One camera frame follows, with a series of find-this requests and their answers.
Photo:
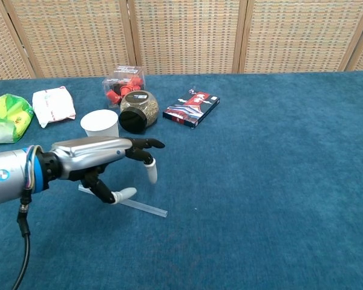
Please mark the glass jar with black lid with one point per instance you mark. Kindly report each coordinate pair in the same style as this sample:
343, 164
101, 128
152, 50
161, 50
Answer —
142, 107

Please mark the dark box with red print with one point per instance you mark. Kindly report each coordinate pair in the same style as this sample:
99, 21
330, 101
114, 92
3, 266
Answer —
190, 108

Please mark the transparent plastic straw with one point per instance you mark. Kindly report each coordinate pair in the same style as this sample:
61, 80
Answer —
145, 208

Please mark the woven bamboo folding screen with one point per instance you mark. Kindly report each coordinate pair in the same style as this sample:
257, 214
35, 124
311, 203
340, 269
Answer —
184, 36

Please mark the clear box of red capsules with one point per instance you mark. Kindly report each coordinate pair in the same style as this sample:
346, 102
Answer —
124, 87

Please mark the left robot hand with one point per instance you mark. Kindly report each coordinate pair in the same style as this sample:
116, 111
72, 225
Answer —
90, 154

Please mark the blue carpet table cover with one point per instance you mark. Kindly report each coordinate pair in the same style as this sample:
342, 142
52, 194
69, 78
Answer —
245, 196

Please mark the green snack bag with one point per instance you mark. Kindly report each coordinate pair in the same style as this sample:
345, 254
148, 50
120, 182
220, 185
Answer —
9, 117

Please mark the white paper cup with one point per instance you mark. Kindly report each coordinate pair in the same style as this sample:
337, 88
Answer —
100, 124

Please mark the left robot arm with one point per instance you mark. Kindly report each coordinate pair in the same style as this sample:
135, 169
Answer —
9, 175

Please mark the white plastic package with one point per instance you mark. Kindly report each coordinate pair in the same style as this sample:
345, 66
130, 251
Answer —
53, 105

